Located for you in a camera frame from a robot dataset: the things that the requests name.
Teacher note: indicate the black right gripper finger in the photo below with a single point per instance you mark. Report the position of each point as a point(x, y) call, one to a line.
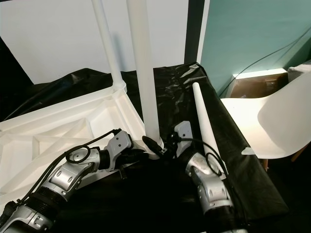
point(152, 144)

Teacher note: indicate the white wall panel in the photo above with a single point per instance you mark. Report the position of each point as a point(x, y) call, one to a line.
point(48, 39)

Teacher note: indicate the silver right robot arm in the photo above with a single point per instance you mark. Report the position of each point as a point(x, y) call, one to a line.
point(214, 189)

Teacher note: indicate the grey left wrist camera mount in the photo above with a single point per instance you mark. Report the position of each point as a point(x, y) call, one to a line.
point(119, 145)

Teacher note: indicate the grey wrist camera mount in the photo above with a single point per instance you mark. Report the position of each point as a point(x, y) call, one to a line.
point(119, 145)
point(183, 132)

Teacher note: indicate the white plastic table leg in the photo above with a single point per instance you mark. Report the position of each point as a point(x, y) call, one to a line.
point(145, 73)
point(204, 111)
point(108, 43)

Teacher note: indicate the black vertical wall post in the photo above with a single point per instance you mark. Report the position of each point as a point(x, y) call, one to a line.
point(194, 29)

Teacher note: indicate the white plastic chair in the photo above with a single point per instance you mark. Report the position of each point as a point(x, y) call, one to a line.
point(277, 121)

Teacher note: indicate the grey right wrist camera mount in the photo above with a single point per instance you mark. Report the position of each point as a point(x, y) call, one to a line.
point(183, 132)

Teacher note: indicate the grey cushion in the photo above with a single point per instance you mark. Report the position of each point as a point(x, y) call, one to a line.
point(300, 73)

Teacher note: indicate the white plastic table top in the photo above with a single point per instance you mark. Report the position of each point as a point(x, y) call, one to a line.
point(39, 145)

